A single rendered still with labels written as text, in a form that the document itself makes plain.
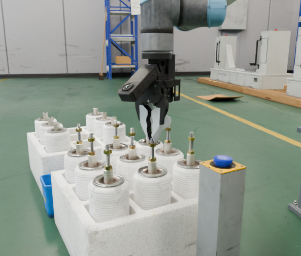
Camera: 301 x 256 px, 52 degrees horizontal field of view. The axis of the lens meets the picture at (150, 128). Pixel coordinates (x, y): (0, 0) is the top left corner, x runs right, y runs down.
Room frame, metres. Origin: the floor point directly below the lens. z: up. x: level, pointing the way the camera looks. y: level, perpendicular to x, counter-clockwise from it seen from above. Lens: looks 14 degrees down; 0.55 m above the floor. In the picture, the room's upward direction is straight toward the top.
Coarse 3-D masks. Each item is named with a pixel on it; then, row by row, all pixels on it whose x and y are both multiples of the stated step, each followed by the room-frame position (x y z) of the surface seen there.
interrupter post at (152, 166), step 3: (150, 162) 0.73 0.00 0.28; (153, 162) 0.73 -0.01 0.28; (156, 162) 0.73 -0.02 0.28; (150, 165) 0.73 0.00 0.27; (153, 165) 0.73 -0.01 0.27; (156, 165) 0.73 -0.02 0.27; (150, 168) 0.73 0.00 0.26; (153, 168) 0.73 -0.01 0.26; (156, 168) 0.73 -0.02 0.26; (150, 171) 0.73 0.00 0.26; (153, 171) 0.73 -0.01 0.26; (156, 171) 0.73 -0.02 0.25
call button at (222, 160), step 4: (216, 156) 0.63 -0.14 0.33; (220, 156) 0.63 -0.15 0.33; (224, 156) 0.63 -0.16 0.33; (228, 156) 0.63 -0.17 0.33; (216, 160) 0.61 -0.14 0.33; (220, 160) 0.61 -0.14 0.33; (224, 160) 0.61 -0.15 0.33; (228, 160) 0.61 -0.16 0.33; (216, 164) 0.62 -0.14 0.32; (220, 164) 0.61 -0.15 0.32; (224, 164) 0.60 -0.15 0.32; (228, 164) 0.61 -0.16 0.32
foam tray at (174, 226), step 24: (72, 192) 0.77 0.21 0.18; (72, 216) 0.69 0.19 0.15; (144, 216) 0.64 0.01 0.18; (168, 216) 0.67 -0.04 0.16; (192, 216) 0.70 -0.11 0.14; (72, 240) 0.71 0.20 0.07; (96, 240) 0.59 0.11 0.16; (120, 240) 0.61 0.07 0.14; (144, 240) 0.64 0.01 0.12; (168, 240) 0.67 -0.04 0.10; (192, 240) 0.71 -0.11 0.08
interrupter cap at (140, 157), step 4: (120, 156) 0.84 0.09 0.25; (124, 156) 0.85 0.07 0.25; (140, 156) 0.85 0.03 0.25; (144, 156) 0.85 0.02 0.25; (120, 160) 0.82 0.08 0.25; (124, 160) 0.82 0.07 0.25; (128, 160) 0.82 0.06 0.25; (132, 160) 0.82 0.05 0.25; (136, 160) 0.82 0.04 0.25; (140, 160) 0.81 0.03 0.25; (144, 160) 0.83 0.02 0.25
